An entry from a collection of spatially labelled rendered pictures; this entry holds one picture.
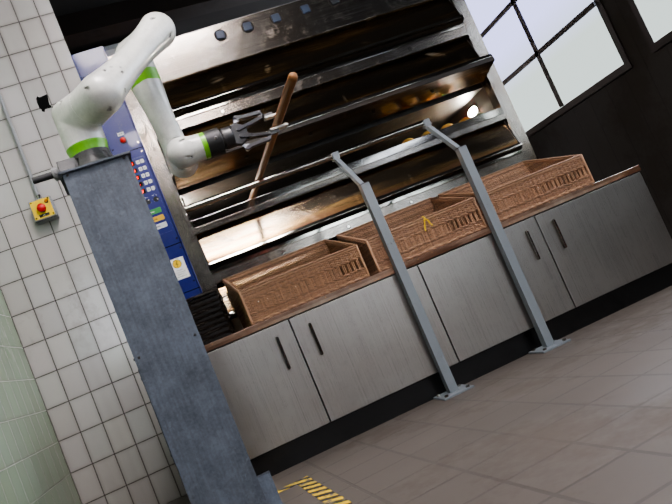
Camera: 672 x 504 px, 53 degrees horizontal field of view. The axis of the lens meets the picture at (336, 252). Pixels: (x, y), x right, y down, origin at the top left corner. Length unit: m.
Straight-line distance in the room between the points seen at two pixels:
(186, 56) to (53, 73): 0.64
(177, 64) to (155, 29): 1.18
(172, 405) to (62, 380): 1.33
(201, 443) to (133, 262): 0.57
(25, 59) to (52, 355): 1.43
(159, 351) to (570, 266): 1.89
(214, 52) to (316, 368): 1.74
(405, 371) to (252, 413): 0.65
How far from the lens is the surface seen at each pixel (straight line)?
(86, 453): 3.32
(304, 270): 2.82
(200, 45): 3.64
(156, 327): 2.06
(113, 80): 2.17
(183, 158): 2.30
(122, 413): 3.28
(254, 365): 2.72
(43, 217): 3.34
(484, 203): 2.98
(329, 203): 3.41
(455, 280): 2.93
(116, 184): 2.14
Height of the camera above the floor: 0.50
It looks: 5 degrees up
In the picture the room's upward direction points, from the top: 23 degrees counter-clockwise
